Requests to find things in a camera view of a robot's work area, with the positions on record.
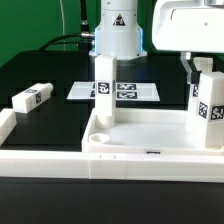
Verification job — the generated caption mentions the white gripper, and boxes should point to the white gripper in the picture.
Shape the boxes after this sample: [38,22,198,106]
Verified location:
[152,0,224,84]

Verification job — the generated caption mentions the white desk tabletop tray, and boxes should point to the white desk tabletop tray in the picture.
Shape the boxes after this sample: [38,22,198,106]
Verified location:
[81,108,224,156]

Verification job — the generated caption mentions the white marker sheet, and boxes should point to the white marker sheet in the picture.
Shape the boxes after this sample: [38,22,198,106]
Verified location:
[67,82,160,102]

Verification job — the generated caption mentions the black cables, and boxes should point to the black cables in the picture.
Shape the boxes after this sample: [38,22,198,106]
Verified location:
[39,0,96,52]

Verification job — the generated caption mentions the white thin cable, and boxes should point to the white thin cable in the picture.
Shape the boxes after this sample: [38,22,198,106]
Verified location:
[59,0,66,52]

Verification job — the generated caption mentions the white U-shaped fence frame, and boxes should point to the white U-shaped fence frame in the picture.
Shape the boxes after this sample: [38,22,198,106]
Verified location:
[0,108,224,184]

